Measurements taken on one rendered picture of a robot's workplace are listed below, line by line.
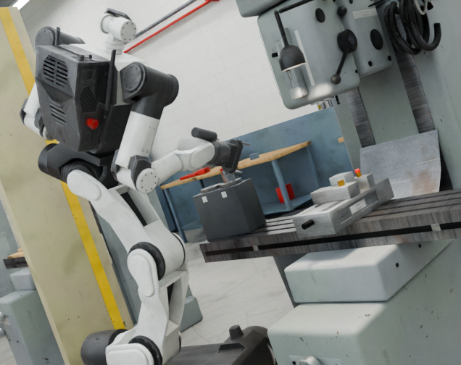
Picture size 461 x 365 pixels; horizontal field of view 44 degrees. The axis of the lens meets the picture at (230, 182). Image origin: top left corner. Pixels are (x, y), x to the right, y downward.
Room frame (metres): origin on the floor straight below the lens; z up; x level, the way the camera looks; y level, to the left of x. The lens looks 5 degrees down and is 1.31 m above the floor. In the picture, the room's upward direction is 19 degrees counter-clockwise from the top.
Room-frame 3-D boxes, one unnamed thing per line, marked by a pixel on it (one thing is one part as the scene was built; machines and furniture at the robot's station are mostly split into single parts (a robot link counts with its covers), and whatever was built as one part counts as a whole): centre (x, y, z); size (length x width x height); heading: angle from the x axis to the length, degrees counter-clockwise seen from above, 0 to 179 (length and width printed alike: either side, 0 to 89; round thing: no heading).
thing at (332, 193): (1.79, -0.31, 1.02); 0.15 x 0.06 x 0.04; 42
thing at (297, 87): (1.73, -0.28, 1.45); 0.04 x 0.04 x 0.21; 44
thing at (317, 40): (1.81, -0.37, 1.47); 0.21 x 0.19 x 0.32; 44
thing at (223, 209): (2.20, 0.04, 1.03); 0.22 x 0.12 x 0.20; 52
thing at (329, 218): (1.80, -0.32, 0.98); 0.35 x 0.15 x 0.11; 132
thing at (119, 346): (1.97, 0.48, 0.68); 0.21 x 0.20 x 0.13; 58
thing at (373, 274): (1.81, -0.36, 0.79); 0.50 x 0.35 x 0.12; 134
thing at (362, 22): (1.94, -0.51, 1.47); 0.24 x 0.19 x 0.26; 44
